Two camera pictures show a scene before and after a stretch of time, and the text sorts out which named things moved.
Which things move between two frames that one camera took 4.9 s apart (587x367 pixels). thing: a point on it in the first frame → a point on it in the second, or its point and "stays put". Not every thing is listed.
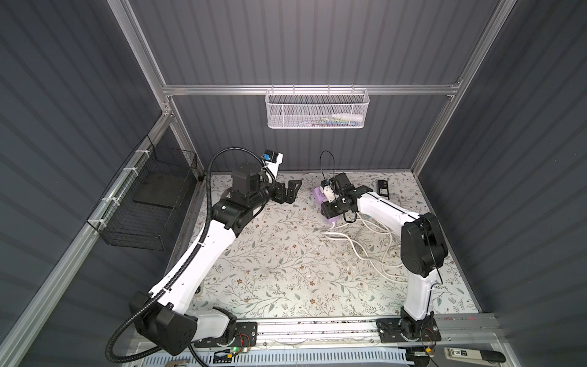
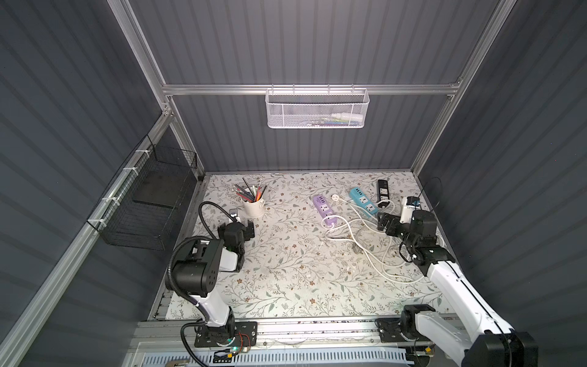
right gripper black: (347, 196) → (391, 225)
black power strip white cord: (383, 189) stays put
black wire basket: (141, 206) stays put
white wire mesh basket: (316, 108) stays put
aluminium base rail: (451, 332) stays put
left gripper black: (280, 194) → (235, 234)
